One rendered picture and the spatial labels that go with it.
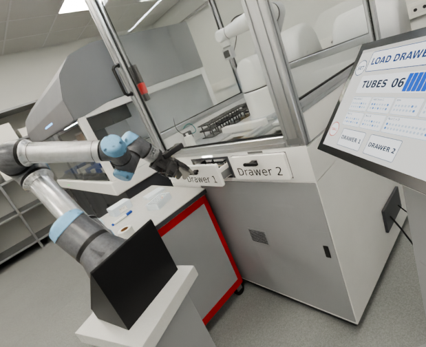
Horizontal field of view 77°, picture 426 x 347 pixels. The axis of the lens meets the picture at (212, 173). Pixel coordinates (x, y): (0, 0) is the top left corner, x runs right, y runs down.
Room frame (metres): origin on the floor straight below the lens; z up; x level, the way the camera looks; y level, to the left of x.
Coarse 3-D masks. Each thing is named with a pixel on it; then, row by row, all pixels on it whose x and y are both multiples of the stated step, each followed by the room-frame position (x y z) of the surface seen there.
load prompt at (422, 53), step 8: (392, 48) 0.63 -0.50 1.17; (400, 48) 0.60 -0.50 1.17; (408, 48) 0.57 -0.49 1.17; (416, 48) 0.55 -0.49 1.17; (424, 48) 0.53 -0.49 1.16; (376, 56) 0.67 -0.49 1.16; (384, 56) 0.64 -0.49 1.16; (392, 56) 0.61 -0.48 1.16; (400, 56) 0.59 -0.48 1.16; (408, 56) 0.56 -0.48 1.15; (416, 56) 0.54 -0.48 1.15; (424, 56) 0.52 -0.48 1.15; (368, 64) 0.69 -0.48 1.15; (376, 64) 0.66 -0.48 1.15; (384, 64) 0.63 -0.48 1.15; (392, 64) 0.60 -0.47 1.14; (400, 64) 0.58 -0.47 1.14; (408, 64) 0.55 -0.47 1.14; (416, 64) 0.53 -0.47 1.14; (424, 64) 0.51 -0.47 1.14
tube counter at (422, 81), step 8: (400, 72) 0.57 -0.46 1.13; (408, 72) 0.54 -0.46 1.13; (416, 72) 0.52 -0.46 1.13; (424, 72) 0.50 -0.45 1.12; (392, 80) 0.58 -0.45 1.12; (400, 80) 0.56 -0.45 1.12; (408, 80) 0.53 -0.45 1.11; (416, 80) 0.51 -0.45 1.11; (424, 80) 0.49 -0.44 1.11; (392, 88) 0.57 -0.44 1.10; (400, 88) 0.54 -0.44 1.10; (408, 88) 0.52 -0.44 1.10; (416, 88) 0.50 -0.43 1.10; (424, 88) 0.48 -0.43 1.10
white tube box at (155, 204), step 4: (168, 192) 1.45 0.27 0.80; (156, 196) 1.47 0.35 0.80; (164, 196) 1.41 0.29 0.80; (168, 196) 1.43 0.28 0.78; (152, 200) 1.44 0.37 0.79; (156, 200) 1.40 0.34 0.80; (160, 200) 1.38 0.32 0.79; (164, 200) 1.40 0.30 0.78; (168, 200) 1.42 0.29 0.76; (148, 204) 1.39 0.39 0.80; (152, 204) 1.37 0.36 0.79; (156, 204) 1.35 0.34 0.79; (160, 204) 1.37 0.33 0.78; (148, 208) 1.39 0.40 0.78; (152, 208) 1.37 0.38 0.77; (156, 208) 1.36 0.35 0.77
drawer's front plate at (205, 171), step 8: (192, 168) 1.29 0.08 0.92; (200, 168) 1.23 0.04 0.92; (208, 168) 1.19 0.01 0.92; (216, 168) 1.15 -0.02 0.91; (192, 176) 1.31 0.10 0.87; (200, 176) 1.26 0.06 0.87; (208, 176) 1.21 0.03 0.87; (216, 176) 1.16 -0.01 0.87; (192, 184) 1.34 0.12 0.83; (200, 184) 1.28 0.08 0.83; (208, 184) 1.23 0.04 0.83; (216, 184) 1.18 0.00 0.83; (224, 184) 1.15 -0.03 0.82
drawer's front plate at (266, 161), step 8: (232, 160) 1.15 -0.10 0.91; (240, 160) 1.11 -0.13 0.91; (248, 160) 1.08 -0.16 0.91; (264, 160) 1.01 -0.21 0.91; (272, 160) 0.98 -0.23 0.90; (280, 160) 0.95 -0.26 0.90; (240, 168) 1.13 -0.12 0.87; (248, 168) 1.09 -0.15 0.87; (256, 168) 1.05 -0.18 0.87; (264, 168) 1.02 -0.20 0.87; (272, 168) 0.99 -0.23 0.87; (288, 168) 0.94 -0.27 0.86; (240, 176) 1.14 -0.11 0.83; (248, 176) 1.10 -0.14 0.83; (256, 176) 1.07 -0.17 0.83; (264, 176) 1.03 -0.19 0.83; (272, 176) 1.00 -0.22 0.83; (280, 176) 0.97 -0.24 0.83; (288, 176) 0.94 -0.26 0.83
